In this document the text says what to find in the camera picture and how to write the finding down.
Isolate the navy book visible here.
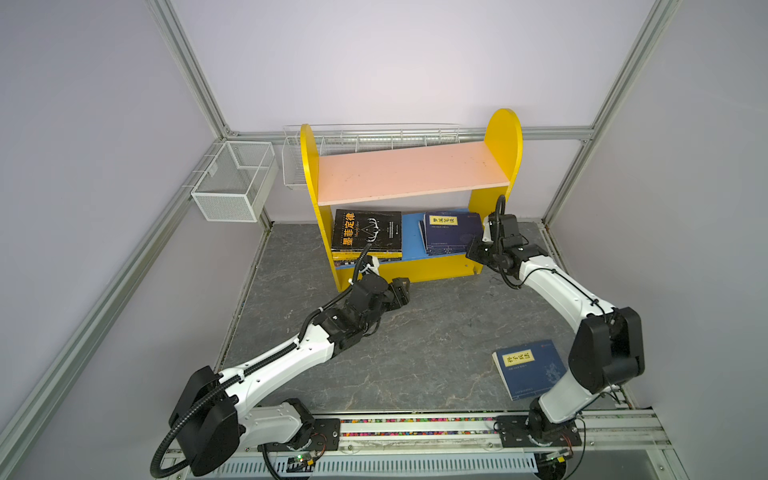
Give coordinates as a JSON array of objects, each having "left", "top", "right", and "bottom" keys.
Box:
[
  {"left": 419, "top": 210, "right": 483, "bottom": 256},
  {"left": 491, "top": 340, "right": 567, "bottom": 401}
]

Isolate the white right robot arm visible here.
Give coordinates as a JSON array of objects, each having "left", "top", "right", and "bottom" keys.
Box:
[{"left": 467, "top": 211, "right": 645, "bottom": 445}]

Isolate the white vented cable duct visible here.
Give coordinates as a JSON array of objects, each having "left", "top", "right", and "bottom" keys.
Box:
[{"left": 221, "top": 452, "right": 539, "bottom": 479}]

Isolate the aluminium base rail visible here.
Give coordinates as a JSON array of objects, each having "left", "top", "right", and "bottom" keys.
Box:
[{"left": 167, "top": 409, "right": 673, "bottom": 454}]

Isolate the yellow pink blue bookshelf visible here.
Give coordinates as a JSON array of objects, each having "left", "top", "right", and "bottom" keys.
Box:
[{"left": 298, "top": 108, "right": 524, "bottom": 293}]

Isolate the yellow cartoon book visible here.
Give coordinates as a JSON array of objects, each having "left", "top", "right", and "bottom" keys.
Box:
[{"left": 331, "top": 250, "right": 403, "bottom": 263}]

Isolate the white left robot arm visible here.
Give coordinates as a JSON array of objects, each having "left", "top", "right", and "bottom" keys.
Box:
[{"left": 149, "top": 273, "right": 410, "bottom": 479}]

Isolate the black book yellow title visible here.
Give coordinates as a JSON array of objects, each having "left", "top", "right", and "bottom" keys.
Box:
[{"left": 331, "top": 209, "right": 403, "bottom": 252}]

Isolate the white wire rack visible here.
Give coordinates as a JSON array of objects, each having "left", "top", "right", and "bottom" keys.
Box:
[{"left": 281, "top": 123, "right": 460, "bottom": 190}]

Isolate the white mesh basket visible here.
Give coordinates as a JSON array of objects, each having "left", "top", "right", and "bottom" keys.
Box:
[{"left": 191, "top": 141, "right": 279, "bottom": 223}]

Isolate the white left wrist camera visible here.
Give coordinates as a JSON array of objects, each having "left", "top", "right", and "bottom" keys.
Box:
[{"left": 360, "top": 255, "right": 380, "bottom": 275}]

